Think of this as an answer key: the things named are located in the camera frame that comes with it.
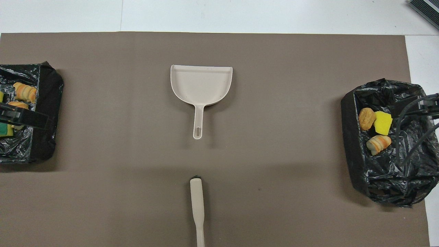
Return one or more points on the brown bread roll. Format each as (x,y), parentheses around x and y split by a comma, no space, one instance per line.
(367,118)

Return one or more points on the beige brush with black bristles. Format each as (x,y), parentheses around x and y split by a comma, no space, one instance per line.
(197,199)

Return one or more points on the large yellow sponge wedge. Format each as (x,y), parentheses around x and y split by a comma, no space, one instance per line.
(383,123)

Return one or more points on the open bin with black bag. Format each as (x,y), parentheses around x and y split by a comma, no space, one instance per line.
(377,171)

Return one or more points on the green and yellow sponge piece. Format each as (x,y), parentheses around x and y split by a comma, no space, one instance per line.
(5,130)

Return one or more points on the large pale yellow foam chunk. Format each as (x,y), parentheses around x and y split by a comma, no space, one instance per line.
(24,92)

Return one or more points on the grey ribbed device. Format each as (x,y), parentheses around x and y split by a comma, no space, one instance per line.
(425,12)

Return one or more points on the small beige foam chunk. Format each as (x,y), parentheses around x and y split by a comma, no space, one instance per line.
(17,104)

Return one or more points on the brown table mat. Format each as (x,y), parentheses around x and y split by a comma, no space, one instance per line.
(274,137)

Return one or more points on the bin wrapped in black bag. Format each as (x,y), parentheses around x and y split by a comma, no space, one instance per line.
(46,89)

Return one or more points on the orange striped bread piece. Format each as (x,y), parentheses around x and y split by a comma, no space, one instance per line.
(378,144)

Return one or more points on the beige plastic dustpan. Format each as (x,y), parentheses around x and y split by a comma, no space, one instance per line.
(201,85)

